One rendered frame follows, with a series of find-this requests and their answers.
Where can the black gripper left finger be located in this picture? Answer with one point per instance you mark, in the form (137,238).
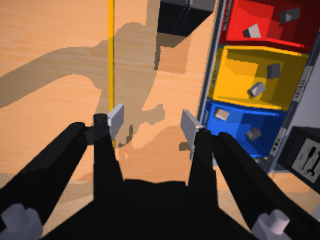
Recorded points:
(29,198)

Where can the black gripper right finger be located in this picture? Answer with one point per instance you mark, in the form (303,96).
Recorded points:
(267,211)

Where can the grey metal shelf rack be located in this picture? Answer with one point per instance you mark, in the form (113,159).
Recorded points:
(308,115)

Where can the blue bin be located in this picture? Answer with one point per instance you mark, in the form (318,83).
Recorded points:
(242,120)

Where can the red open bin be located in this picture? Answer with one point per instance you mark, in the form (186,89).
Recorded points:
(266,13)

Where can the orange bar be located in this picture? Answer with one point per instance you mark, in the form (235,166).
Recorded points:
(111,53)

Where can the yellow open bin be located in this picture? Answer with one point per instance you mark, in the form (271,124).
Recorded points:
(247,65)

